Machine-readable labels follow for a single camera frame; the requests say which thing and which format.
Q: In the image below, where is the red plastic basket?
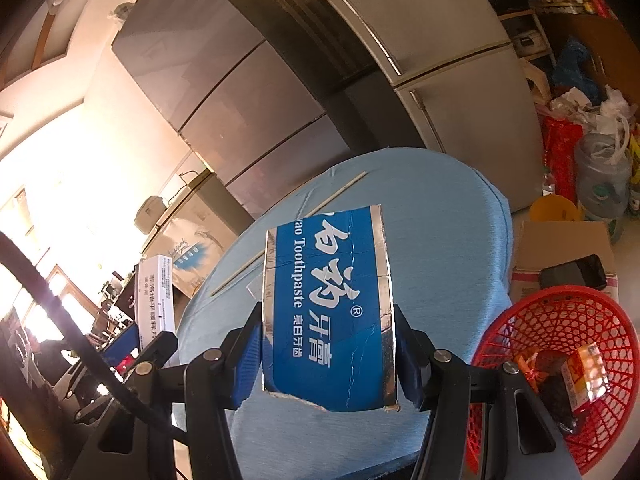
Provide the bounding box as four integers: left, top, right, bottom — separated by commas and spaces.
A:
465, 285, 640, 476

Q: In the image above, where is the thick black cable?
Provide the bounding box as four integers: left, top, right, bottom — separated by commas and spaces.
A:
0, 230, 191, 443

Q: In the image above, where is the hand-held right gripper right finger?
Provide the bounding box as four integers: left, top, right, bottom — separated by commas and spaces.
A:
392, 305, 583, 480

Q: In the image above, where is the blue toothpaste box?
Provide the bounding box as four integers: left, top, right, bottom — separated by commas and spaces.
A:
261, 203, 402, 413

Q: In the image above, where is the white medicine box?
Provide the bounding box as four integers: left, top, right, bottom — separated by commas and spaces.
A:
134, 255, 177, 356

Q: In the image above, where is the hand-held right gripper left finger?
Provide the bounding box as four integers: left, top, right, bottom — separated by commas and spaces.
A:
67, 302, 266, 480

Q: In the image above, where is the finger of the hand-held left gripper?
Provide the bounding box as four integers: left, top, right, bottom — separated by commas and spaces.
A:
102, 322, 139, 361
131, 331, 179, 376

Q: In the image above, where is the white chest freezer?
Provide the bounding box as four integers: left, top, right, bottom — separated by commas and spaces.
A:
140, 167, 256, 298

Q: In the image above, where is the white tote bag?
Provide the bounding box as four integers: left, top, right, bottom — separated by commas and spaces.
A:
520, 57, 552, 106

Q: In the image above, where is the long wooden stick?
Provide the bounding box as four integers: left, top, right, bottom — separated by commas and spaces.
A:
210, 171, 368, 297

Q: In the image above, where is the yellow plastic bucket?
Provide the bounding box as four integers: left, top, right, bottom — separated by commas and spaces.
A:
530, 195, 583, 223

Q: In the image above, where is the wooden cabinet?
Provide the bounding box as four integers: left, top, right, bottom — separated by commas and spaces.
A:
540, 10, 640, 111

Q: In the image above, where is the black phone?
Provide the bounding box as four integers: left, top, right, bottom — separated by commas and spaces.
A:
539, 254, 608, 291

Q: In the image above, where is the yellow cardboard box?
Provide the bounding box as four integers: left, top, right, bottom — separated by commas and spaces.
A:
560, 342, 608, 403

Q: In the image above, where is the white plastic bag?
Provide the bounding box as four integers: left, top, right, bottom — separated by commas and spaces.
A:
550, 87, 632, 137

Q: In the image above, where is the silver refrigerator with handles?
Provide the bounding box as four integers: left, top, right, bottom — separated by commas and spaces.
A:
270, 0, 548, 216

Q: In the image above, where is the red printed bag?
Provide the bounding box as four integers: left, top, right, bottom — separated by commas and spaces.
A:
542, 117, 586, 201

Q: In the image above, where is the large water jug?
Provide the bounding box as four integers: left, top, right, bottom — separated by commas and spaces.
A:
572, 130, 633, 241

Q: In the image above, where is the blue plastic sack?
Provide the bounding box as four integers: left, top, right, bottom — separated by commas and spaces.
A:
552, 35, 601, 106

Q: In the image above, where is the white appliance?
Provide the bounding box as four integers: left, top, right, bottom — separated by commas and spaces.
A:
134, 195, 168, 233

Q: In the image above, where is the orange foil wrapper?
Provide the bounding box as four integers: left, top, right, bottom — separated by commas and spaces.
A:
515, 347, 544, 393

